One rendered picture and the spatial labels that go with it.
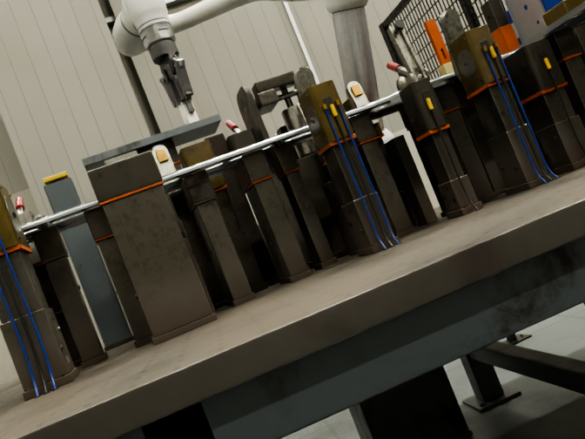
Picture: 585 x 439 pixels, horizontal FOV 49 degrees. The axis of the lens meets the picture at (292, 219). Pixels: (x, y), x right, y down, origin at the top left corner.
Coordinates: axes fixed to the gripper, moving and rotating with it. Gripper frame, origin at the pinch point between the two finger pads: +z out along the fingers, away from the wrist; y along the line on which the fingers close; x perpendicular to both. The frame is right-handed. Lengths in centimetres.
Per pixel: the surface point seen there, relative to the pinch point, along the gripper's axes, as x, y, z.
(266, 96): 10.9, 21.3, 5.8
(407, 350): -36, 93, 59
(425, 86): 19, 62, 23
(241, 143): 0.9, 17.9, 14.9
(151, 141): -13.8, 1.1, 4.7
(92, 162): -28.3, -4.0, 5.0
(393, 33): 47, 35, 1
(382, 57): 530, -427, -138
